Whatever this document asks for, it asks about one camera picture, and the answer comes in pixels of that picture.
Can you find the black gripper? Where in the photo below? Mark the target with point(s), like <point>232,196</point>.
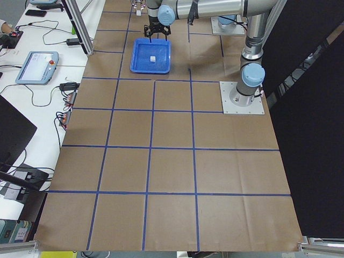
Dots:
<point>155,27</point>
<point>138,3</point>

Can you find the blue plastic tray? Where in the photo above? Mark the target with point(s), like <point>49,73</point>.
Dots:
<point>143,49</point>

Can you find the black power adapter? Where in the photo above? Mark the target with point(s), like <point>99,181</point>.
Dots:
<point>72,42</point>

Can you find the black smartphone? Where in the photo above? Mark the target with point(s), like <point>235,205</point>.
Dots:
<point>35,13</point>

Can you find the teach pendant tablet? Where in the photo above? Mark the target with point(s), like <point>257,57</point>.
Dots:
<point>38,68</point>

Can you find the black monitor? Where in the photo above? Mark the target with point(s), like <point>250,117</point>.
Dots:
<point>16,133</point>

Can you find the aluminium frame post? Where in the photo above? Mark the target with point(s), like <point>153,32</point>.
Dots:
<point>78,25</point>

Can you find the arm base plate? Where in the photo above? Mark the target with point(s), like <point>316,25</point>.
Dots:
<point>231,29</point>
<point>235,103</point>

